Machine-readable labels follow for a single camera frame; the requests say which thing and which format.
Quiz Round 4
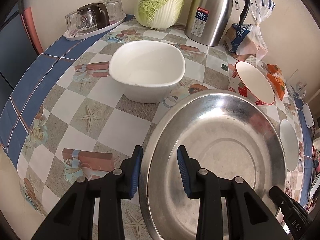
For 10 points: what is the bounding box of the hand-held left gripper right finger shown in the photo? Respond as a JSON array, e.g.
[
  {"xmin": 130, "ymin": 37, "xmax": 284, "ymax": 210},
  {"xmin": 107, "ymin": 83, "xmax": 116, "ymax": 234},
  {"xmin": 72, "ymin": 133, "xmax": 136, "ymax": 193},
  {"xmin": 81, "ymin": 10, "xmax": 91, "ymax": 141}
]
[{"xmin": 177, "ymin": 145, "xmax": 295, "ymax": 240}]

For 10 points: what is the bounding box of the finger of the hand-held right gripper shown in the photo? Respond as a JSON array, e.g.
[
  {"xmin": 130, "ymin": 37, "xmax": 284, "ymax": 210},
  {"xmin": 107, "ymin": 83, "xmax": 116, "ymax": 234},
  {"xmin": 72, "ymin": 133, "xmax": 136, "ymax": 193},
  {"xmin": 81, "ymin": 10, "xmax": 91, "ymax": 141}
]
[{"xmin": 269, "ymin": 186, "xmax": 300, "ymax": 213}]

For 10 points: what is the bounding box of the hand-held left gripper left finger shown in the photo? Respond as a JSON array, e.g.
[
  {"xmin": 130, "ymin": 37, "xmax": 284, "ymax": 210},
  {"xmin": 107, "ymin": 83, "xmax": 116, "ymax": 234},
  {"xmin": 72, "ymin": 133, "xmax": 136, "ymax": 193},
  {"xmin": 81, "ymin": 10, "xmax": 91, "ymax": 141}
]
[{"xmin": 31, "ymin": 145, "xmax": 143, "ymax": 240}]

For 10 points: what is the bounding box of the large stainless steel basin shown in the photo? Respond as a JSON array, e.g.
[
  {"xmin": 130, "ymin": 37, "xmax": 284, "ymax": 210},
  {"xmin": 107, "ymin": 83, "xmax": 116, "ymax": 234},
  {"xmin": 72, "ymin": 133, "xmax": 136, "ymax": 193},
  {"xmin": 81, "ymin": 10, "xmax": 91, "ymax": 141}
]
[{"xmin": 139, "ymin": 89, "xmax": 287, "ymax": 240}]

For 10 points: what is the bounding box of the white square bowl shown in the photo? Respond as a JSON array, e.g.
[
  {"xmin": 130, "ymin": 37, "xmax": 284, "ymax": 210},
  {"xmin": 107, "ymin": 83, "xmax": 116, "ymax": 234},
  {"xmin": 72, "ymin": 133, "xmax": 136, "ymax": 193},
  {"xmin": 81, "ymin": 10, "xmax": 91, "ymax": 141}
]
[{"xmin": 109, "ymin": 41, "xmax": 185, "ymax": 103}]

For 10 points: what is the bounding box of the red-rimmed strawberry bowl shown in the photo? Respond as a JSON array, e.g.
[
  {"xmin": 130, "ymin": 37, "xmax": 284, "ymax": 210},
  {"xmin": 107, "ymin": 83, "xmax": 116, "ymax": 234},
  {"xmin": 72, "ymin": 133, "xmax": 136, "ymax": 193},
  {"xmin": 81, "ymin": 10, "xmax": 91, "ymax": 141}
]
[{"xmin": 228, "ymin": 61, "xmax": 276, "ymax": 106}]

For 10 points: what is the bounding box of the white round bowl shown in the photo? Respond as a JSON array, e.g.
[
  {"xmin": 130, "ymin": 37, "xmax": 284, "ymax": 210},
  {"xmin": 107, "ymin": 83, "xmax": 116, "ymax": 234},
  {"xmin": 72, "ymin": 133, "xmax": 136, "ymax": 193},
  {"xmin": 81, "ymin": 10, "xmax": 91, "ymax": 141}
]
[{"xmin": 279, "ymin": 119, "xmax": 300, "ymax": 172}]

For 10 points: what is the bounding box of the white power strip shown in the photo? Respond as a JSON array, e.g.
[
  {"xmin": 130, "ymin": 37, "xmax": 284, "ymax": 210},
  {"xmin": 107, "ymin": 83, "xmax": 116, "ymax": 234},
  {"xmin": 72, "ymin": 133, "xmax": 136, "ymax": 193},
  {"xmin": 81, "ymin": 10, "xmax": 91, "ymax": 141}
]
[{"xmin": 302, "ymin": 102, "xmax": 315, "ymax": 128}]

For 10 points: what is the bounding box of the clear glass cup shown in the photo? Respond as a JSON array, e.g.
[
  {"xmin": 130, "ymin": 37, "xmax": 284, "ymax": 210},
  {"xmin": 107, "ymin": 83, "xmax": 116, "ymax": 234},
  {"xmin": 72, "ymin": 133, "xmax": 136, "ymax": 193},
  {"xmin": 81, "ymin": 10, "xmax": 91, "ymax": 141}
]
[{"xmin": 285, "ymin": 70, "xmax": 307, "ymax": 99}]

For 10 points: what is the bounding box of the orange snack packet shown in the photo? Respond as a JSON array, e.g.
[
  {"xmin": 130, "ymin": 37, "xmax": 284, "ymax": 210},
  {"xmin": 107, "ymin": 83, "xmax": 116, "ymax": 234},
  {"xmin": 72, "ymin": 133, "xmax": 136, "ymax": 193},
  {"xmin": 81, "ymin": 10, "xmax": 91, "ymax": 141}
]
[
  {"xmin": 266, "ymin": 73, "xmax": 287, "ymax": 99},
  {"xmin": 266, "ymin": 64, "xmax": 282, "ymax": 74}
]

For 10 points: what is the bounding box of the bagged sliced bread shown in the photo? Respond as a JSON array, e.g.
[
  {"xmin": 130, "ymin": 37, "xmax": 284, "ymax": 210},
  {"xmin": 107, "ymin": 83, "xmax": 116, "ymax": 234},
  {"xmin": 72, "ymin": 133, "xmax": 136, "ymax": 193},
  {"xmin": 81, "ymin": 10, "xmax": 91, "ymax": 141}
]
[{"xmin": 222, "ymin": 0, "xmax": 277, "ymax": 62}]

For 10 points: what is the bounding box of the white oval tray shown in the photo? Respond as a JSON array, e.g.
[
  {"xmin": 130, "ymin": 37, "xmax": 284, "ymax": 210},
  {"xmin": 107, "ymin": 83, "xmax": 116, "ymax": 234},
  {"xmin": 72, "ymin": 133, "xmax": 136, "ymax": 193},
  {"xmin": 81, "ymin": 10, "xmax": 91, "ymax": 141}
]
[{"xmin": 64, "ymin": 13, "xmax": 127, "ymax": 41}]

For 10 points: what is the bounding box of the stainless steel thermos jug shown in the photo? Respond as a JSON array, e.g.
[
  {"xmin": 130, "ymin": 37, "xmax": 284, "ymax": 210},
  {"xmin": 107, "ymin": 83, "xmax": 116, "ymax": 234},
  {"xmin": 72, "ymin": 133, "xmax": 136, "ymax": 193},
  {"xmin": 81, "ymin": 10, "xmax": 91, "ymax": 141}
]
[{"xmin": 184, "ymin": 0, "xmax": 251, "ymax": 47}]

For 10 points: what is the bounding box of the napa cabbage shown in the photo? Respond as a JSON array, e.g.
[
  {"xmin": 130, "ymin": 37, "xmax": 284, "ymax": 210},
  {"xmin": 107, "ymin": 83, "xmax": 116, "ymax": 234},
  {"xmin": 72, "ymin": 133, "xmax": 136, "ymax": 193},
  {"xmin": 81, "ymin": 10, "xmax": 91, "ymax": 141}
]
[{"xmin": 137, "ymin": 0, "xmax": 188, "ymax": 29}]

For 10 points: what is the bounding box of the dark blue cabinet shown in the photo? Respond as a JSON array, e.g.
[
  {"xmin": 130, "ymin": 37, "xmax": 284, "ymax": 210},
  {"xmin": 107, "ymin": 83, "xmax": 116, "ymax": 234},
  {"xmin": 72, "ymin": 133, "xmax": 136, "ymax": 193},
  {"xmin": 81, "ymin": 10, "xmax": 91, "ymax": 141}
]
[{"xmin": 0, "ymin": 5, "xmax": 40, "ymax": 90}]

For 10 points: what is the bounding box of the pink board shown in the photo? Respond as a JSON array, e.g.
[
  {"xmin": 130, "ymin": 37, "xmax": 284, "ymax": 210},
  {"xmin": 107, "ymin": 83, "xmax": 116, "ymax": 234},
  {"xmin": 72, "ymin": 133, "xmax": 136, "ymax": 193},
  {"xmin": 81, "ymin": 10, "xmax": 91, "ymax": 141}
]
[{"xmin": 20, "ymin": 7, "xmax": 43, "ymax": 55}]

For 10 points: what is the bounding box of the glass teapot with brown handle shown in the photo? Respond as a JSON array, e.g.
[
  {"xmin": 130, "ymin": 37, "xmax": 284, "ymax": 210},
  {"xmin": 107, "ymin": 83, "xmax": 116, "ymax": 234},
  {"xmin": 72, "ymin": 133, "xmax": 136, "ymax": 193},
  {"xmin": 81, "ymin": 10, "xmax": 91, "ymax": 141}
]
[{"xmin": 77, "ymin": 3, "xmax": 110, "ymax": 32}]

